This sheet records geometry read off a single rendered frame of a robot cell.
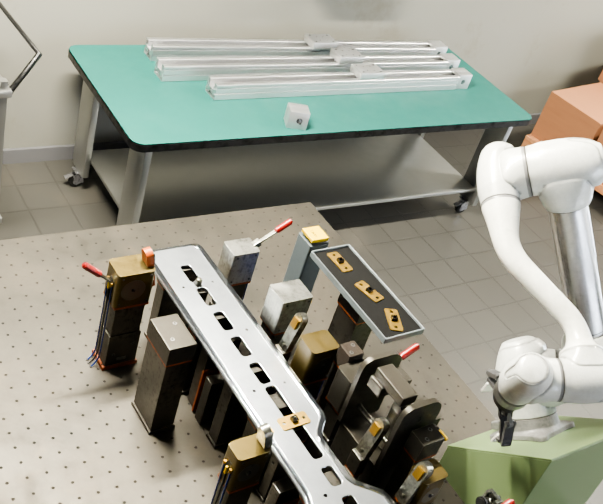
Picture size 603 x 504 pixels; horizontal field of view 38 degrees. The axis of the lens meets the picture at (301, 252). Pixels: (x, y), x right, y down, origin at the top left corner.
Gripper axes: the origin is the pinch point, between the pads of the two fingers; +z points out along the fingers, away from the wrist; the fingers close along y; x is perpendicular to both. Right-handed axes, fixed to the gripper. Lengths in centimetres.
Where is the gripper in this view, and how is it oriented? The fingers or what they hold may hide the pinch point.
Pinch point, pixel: (492, 413)
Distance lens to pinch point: 243.1
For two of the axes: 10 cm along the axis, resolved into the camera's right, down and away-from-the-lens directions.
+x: -9.9, 0.8, -0.7
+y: -1.1, -9.1, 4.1
